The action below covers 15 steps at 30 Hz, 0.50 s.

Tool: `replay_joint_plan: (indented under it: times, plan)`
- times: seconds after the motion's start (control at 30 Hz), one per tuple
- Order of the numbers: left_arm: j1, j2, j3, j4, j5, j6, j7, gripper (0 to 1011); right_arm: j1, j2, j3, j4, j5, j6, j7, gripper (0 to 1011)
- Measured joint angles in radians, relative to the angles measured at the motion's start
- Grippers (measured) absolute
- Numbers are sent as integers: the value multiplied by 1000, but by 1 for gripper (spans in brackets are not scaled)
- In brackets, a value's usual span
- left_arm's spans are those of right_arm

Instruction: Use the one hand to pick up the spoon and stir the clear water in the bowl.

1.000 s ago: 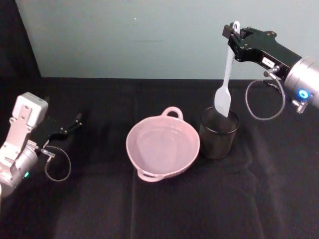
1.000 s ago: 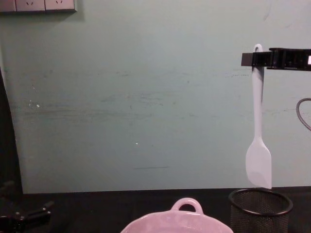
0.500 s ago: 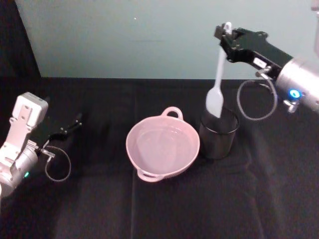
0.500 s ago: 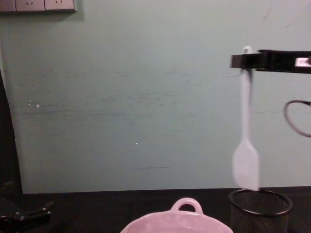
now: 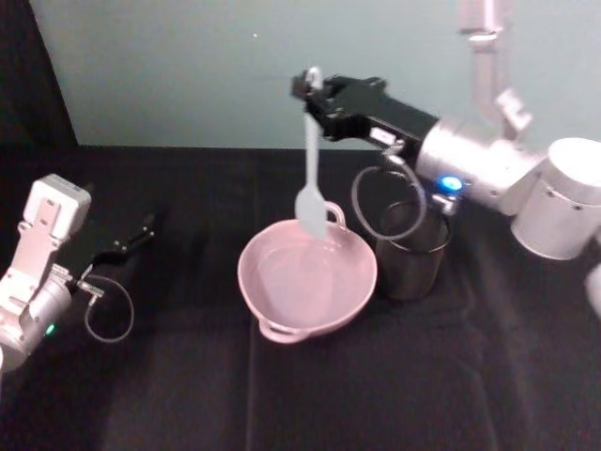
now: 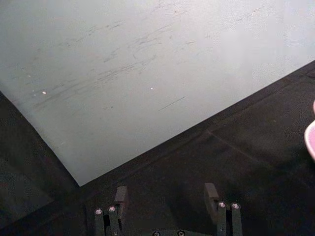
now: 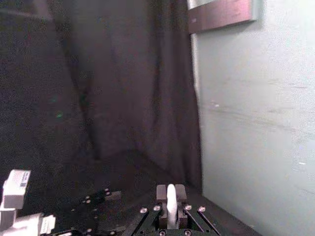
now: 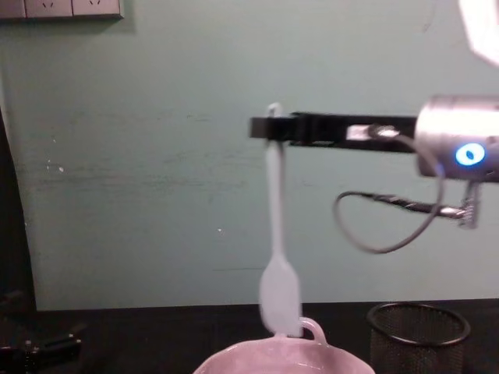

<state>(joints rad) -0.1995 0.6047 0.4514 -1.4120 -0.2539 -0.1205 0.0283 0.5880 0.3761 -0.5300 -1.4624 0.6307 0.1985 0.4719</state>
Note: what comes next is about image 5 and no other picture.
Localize dark steel cup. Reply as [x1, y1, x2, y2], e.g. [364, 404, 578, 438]
[375, 201, 452, 302]

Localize thin gripper cable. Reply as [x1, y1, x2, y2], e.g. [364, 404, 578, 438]
[351, 140, 428, 243]
[69, 275, 136, 344]

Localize thin right gripper cable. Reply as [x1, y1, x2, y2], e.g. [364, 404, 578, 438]
[351, 140, 428, 243]

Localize black table cloth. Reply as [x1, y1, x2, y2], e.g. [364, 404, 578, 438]
[0, 143, 601, 451]

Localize thin left gripper cable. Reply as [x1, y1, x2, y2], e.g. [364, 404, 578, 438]
[69, 275, 136, 344]

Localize black hanging cloth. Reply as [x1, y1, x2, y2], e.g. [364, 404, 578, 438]
[0, 0, 81, 148]

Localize pale grey silicone spatula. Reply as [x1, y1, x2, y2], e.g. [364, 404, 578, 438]
[294, 65, 330, 241]

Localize pale wall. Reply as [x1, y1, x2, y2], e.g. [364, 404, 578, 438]
[27, 0, 601, 151]

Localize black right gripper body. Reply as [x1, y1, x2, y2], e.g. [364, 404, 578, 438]
[328, 75, 440, 163]

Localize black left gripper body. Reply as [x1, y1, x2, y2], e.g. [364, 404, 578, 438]
[54, 220, 116, 288]

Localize pink two-handled bowl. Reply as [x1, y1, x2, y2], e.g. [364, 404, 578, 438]
[237, 201, 379, 344]

